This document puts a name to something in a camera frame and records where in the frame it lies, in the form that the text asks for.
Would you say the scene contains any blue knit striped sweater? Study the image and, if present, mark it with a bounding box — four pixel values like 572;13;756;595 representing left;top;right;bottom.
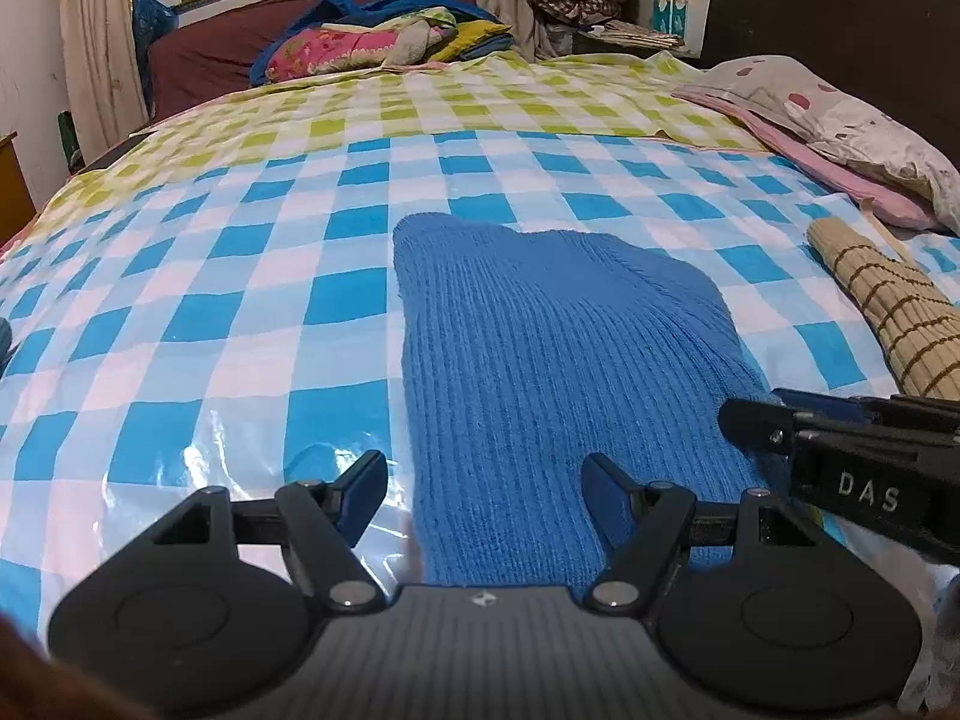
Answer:
394;213;766;590

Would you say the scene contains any pile of colourful clothes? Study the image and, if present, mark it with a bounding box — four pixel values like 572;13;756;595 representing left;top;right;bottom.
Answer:
249;0;514;86

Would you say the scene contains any beige brown striped sweater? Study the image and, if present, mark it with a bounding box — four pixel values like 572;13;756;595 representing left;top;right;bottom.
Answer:
807;218;958;401

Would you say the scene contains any pink pillow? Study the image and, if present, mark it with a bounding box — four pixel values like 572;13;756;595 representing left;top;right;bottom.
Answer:
674;85;944;232

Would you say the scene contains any checkered blue green bedsheet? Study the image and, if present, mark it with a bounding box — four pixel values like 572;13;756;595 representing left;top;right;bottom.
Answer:
0;49;960;706

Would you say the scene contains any white patterned pillow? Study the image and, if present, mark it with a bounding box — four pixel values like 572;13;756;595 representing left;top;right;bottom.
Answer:
700;55;958;231

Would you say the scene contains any dark wooden headboard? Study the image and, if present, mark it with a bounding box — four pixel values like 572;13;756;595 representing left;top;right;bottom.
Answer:
701;0;958;161

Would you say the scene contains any teal folded garment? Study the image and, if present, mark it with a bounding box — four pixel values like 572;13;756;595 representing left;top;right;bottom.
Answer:
0;317;13;376

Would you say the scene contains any dark phone on bed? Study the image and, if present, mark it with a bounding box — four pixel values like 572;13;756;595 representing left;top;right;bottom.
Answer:
83;130;153;172

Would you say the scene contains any green bottle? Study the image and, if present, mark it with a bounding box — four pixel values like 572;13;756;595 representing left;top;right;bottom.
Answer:
57;110;85;176

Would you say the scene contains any wooden side cabinet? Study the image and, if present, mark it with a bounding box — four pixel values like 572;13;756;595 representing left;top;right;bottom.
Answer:
0;132;36;244

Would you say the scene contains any maroon sofa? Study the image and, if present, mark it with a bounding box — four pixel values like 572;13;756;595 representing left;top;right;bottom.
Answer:
148;0;482;122

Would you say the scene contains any left beige curtain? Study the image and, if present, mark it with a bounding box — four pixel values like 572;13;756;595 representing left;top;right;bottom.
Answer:
60;0;148;163

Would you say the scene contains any blue hanging bag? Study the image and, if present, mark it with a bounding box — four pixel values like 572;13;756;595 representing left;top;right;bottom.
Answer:
132;0;179;114

